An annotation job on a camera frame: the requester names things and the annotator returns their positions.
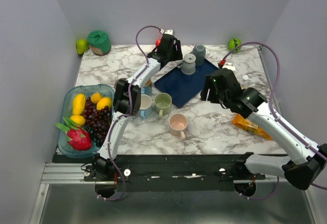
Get grey mug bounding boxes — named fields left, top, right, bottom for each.
left=177, top=53, right=196, bottom=75

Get pink ceramic mug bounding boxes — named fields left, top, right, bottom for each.
left=169, top=113, right=188, bottom=140

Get light green mug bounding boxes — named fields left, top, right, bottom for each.
left=154, top=93, right=172, bottom=118

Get blue butterfly mug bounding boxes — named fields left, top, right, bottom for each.
left=141, top=79, right=152, bottom=96

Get light blue faceted mug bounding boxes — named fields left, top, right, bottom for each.
left=139, top=94, right=153, bottom=119

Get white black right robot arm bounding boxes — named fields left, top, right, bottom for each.
left=200, top=68, right=326, bottom=190

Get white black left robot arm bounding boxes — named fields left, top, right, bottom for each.
left=92, top=29, right=182, bottom=181

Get dark teal mug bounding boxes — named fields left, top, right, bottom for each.
left=191, top=44, right=206, bottom=66

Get red toy apple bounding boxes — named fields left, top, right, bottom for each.
left=155, top=39, right=161, bottom=46

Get orange snack bag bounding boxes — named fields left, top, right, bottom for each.
left=232, top=114, right=273, bottom=140

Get white pump bottle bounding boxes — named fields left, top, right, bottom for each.
left=240, top=74, right=252, bottom=89

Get dark blue mat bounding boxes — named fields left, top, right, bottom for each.
left=154, top=59, right=219, bottom=108

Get small yellow toy lemon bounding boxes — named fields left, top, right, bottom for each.
left=90, top=92, right=103, bottom=104

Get green toy pear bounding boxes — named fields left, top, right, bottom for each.
left=76, top=39, right=89, bottom=55

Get dark red toy grapes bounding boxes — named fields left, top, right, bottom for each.
left=82, top=97, right=112, bottom=147

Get yellow toy mango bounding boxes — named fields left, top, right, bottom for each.
left=72, top=93, right=86, bottom=115

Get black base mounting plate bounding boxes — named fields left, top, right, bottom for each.
left=84, top=154, right=265, bottom=192

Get teal plastic fruit bin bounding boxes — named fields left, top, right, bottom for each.
left=57, top=84, right=114, bottom=158

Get red toy dragon fruit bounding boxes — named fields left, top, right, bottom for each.
left=56, top=117, right=92, bottom=151

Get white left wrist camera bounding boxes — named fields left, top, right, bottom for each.
left=159, top=29, right=175, bottom=36

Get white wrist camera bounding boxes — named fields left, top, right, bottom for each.
left=218, top=60, right=236, bottom=71
left=159, top=29, right=175, bottom=36

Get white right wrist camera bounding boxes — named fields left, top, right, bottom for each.
left=218, top=60, right=236, bottom=71

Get left aluminium rail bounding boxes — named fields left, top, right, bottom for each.
left=41, top=163, right=85, bottom=184

